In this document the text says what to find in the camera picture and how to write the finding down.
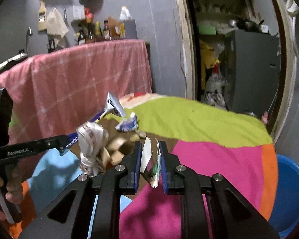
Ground pink checked cloth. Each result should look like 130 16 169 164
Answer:
0 39 152 144

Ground blue white razor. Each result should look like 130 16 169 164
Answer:
59 91 127 157

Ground green box on shelf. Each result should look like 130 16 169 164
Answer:
198 24 216 36

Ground hanging beige towel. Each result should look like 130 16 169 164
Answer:
46 7 68 48

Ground chrome faucet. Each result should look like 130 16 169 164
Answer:
25 27 33 55

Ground black wok on cabinet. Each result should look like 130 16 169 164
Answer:
228 17 266 32

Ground wooden brush on wall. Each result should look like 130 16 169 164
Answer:
38 1 47 32

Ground blue plastic basin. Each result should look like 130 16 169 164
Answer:
269 155 299 238

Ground white printed wrapper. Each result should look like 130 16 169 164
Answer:
77 121 109 177

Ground blue white crumpled wrapper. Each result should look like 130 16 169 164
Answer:
115 112 138 132

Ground person's left hand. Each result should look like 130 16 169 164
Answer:
0 164 24 224

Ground white green wrapper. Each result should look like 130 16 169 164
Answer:
140 136 162 189

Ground dark grey cabinet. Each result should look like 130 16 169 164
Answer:
224 30 280 118

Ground white sneakers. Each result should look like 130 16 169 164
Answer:
203 90 227 110

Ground colourful striped blanket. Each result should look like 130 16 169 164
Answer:
6 93 278 238

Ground yellow bag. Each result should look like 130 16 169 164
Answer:
199 40 216 90

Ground dark sauce bottle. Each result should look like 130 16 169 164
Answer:
77 25 86 45

